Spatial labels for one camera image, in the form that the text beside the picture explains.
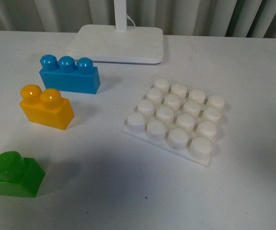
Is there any grey pleated curtain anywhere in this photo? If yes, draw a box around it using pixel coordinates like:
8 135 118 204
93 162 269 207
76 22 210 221
0 0 276 38

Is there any blue three-stud block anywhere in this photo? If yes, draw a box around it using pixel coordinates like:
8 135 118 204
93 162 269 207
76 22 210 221
39 55 100 94

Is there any yellow two-stud block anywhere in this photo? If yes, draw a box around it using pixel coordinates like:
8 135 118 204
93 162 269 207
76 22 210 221
20 84 74 130

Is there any white studded base plate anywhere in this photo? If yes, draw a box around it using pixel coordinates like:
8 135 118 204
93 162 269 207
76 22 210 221
122 78 226 167

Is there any white desk lamp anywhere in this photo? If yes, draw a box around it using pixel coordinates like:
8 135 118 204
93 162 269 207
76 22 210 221
67 0 164 65

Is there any green toy block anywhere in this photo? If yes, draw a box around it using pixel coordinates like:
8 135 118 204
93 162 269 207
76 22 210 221
0 151 46 197

